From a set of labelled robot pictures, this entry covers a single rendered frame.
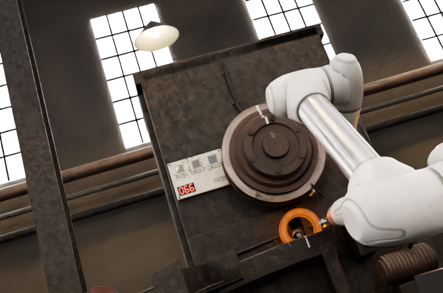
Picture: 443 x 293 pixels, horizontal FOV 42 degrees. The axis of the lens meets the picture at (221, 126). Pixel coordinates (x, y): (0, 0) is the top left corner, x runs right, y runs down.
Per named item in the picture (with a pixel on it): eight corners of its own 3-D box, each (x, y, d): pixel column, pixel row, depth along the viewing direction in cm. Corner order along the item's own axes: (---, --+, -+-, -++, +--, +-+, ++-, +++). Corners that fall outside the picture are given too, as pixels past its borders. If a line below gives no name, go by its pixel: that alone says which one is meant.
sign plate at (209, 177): (178, 200, 266) (167, 165, 273) (231, 185, 270) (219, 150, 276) (177, 199, 264) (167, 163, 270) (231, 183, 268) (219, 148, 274)
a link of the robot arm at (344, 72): (352, 91, 200) (316, 100, 198) (353, 43, 190) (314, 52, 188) (370, 109, 189) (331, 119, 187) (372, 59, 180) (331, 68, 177)
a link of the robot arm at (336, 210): (332, 230, 223) (364, 223, 224) (343, 225, 208) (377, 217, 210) (324, 203, 226) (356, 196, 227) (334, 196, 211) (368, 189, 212)
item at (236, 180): (239, 218, 255) (207, 124, 271) (337, 188, 262) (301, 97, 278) (240, 215, 249) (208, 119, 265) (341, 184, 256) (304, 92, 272)
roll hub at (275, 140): (254, 186, 250) (235, 129, 260) (315, 167, 254) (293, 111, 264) (256, 183, 245) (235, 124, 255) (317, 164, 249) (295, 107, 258)
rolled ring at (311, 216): (313, 202, 255) (312, 204, 258) (273, 214, 252) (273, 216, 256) (328, 242, 248) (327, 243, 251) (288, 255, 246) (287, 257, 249)
